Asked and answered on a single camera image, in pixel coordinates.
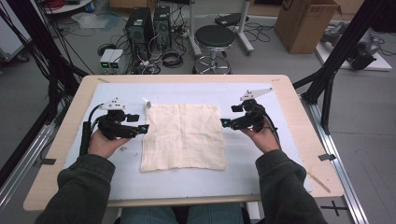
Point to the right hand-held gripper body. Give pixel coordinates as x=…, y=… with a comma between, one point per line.
x=252, y=119

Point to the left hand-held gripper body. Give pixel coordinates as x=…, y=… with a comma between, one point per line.
x=115, y=126

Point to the cream cloth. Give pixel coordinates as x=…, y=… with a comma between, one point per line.
x=183, y=137

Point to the person's left hand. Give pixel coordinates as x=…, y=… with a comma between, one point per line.
x=102, y=146

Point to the person's right hand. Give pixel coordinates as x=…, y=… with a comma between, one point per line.
x=267, y=141

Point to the white power supply box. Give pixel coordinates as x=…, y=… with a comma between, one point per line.
x=116, y=59
x=106, y=59

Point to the wooden table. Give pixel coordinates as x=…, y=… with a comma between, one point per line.
x=314, y=130

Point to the white table mat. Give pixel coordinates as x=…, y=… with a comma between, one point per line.
x=186, y=183

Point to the black round stool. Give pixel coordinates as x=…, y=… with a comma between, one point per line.
x=214, y=35

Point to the black tape strip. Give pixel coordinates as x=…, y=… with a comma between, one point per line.
x=327, y=157
x=47, y=161

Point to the white stand leg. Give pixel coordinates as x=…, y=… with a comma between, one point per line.
x=244, y=28

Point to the person's left leg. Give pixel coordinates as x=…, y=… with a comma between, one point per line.
x=146, y=216

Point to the person's leg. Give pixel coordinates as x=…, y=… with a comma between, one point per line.
x=214, y=214
x=146, y=216

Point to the black flat case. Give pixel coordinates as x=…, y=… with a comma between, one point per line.
x=230, y=19

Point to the black computer tower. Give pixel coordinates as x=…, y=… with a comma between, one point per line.
x=138, y=26
x=162, y=26

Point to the thin wooden stick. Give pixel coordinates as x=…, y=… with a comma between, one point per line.
x=319, y=183

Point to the person's right leg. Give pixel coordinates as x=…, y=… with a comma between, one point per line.
x=214, y=214

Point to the clear plastic sheet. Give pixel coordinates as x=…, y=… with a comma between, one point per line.
x=90, y=20

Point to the cardboard box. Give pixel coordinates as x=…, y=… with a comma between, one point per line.
x=305, y=25

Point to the black tape cross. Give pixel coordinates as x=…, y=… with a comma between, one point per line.
x=334, y=208

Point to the white round table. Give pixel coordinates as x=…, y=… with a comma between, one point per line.
x=71, y=6

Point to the white board with device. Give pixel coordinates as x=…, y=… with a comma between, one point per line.
x=361, y=53

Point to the aluminium rail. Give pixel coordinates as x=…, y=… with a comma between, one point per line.
x=21, y=165
x=339, y=168

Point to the black metal frame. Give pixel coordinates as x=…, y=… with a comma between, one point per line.
x=40, y=40
x=339, y=53

